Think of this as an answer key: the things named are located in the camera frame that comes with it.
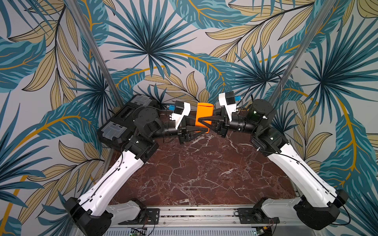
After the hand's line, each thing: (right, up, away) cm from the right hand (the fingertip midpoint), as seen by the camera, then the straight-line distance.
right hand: (199, 117), depth 52 cm
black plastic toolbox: (-45, -6, +33) cm, 56 cm away
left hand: (+2, -4, -1) cm, 5 cm away
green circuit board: (-30, -55, +19) cm, 66 cm away
